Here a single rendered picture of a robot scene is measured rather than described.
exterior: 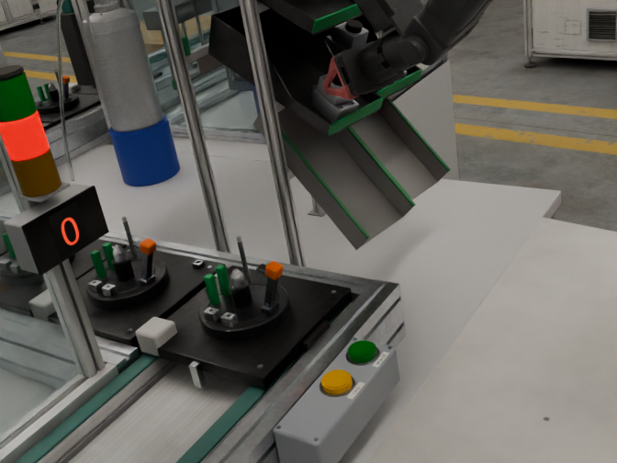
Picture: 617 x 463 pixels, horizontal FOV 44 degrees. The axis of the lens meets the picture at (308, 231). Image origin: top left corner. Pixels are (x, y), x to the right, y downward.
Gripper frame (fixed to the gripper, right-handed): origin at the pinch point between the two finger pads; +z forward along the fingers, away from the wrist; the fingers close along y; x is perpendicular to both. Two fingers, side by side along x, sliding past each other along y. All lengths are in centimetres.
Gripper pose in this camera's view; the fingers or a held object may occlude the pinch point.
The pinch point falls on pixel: (338, 84)
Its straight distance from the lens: 123.5
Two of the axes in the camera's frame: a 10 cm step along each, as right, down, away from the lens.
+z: -5.4, 1.6, 8.3
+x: 3.8, 9.2, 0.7
